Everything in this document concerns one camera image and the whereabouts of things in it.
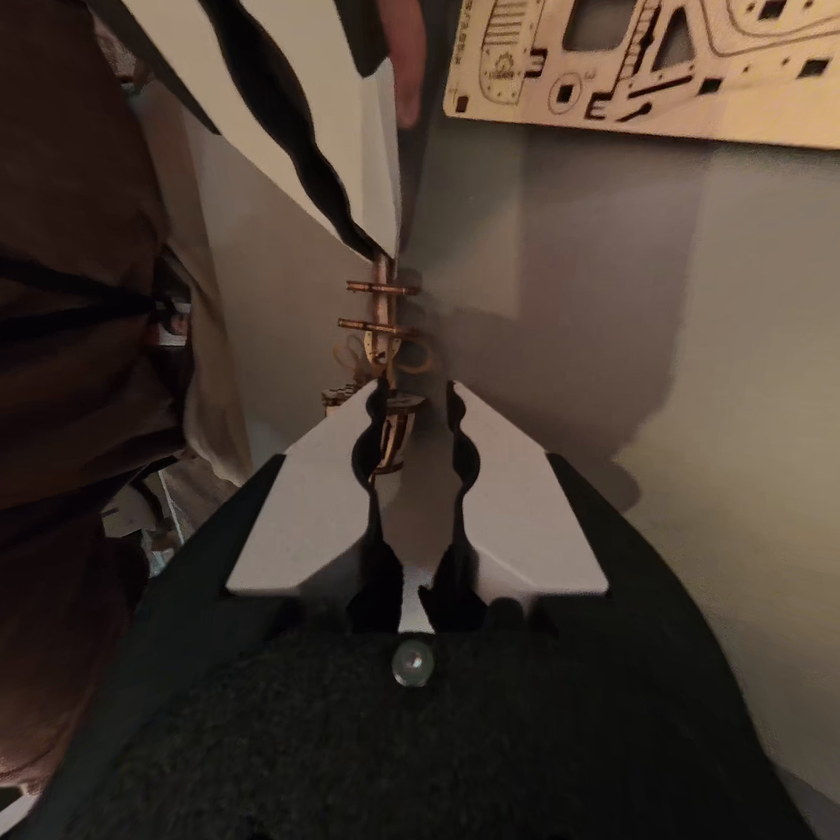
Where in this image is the person's left hand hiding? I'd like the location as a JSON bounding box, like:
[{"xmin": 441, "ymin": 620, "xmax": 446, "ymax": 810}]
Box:
[{"xmin": 386, "ymin": 0, "xmax": 429, "ymax": 129}]

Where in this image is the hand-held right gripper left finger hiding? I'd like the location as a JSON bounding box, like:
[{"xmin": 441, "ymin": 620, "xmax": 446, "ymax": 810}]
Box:
[{"xmin": 225, "ymin": 379, "xmax": 404, "ymax": 630}]

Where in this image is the black strap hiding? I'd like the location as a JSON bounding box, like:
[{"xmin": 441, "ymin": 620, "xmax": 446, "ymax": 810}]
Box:
[{"xmin": 0, "ymin": 259, "xmax": 175, "ymax": 336}]

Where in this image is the laser-cut wooden parts sheet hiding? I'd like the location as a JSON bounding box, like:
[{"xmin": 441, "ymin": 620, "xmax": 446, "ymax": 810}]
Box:
[{"xmin": 443, "ymin": 0, "xmax": 840, "ymax": 151}]

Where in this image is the wooden gear model assembly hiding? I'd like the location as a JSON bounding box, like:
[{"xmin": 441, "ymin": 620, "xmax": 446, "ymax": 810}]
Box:
[{"xmin": 322, "ymin": 252, "xmax": 437, "ymax": 476}]

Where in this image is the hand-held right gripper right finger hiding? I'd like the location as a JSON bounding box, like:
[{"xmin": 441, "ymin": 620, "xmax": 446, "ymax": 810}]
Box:
[{"xmin": 420, "ymin": 379, "xmax": 610, "ymax": 630}]

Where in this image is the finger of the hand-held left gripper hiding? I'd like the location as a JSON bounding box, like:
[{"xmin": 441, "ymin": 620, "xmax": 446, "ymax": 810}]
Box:
[
  {"xmin": 121, "ymin": 0, "xmax": 382, "ymax": 258},
  {"xmin": 289, "ymin": 0, "xmax": 403, "ymax": 263}
]

